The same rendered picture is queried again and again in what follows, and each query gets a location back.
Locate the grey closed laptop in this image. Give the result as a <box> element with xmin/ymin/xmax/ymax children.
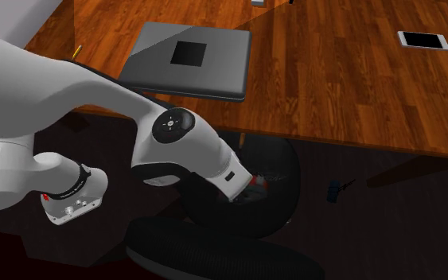
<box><xmin>118</xmin><ymin>21</ymin><xmax>253</xmax><ymax>103</ymax></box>

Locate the brown wooden desk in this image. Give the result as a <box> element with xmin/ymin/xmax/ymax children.
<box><xmin>24</xmin><ymin>0</ymin><xmax>448</xmax><ymax>162</ymax></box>

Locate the dark blue binder clip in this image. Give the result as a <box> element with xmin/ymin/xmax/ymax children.
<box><xmin>325</xmin><ymin>179</ymin><xmax>357</xmax><ymax>204</ymax></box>

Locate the white phone with black screen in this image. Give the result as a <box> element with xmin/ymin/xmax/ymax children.
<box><xmin>396</xmin><ymin>30</ymin><xmax>448</xmax><ymax>52</ymax></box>

